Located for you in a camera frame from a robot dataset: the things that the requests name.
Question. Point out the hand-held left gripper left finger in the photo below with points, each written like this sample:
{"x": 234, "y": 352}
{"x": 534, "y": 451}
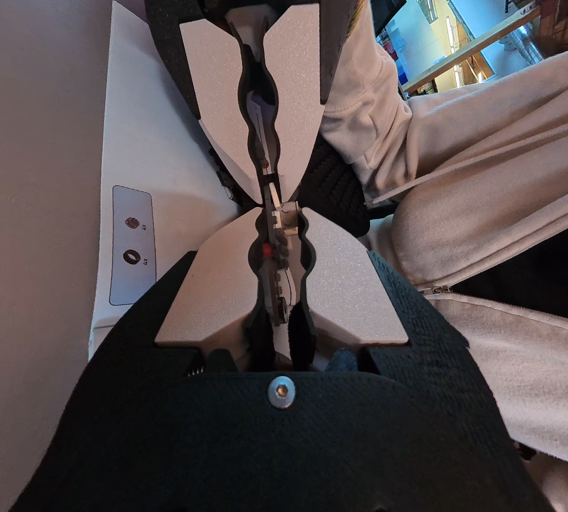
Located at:
{"x": 208, "y": 294}

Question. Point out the grey lego vehicle model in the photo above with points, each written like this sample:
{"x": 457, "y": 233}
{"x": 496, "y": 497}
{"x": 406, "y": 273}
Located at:
{"x": 277, "y": 250}

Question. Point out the silver ventilation duct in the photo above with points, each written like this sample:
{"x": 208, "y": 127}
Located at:
{"x": 521, "y": 46}

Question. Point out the small tan lego piece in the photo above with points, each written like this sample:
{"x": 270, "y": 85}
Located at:
{"x": 273, "y": 197}

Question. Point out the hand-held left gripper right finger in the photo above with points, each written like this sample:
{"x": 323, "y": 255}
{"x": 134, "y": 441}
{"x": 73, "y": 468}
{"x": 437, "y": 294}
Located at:
{"x": 355, "y": 294}

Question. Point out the open lego instruction booklet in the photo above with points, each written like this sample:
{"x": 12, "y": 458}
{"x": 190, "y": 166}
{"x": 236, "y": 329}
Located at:
{"x": 155, "y": 121}

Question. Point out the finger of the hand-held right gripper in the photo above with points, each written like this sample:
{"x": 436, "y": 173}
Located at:
{"x": 297, "y": 90}
{"x": 213, "y": 90}

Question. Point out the person's torso in cream hoodie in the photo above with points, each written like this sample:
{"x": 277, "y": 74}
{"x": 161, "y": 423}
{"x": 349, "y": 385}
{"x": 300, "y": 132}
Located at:
{"x": 488, "y": 343}

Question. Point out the dark flat screen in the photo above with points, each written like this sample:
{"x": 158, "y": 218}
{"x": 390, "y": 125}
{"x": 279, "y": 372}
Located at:
{"x": 388, "y": 2}

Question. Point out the wooden beam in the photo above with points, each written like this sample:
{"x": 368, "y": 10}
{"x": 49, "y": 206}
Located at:
{"x": 470, "y": 51}

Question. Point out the black mesh office chair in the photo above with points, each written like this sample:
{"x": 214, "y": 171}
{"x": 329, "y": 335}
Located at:
{"x": 337, "y": 184}

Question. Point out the person's right forearm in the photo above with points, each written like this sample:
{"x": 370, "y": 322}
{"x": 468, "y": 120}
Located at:
{"x": 364, "y": 113}

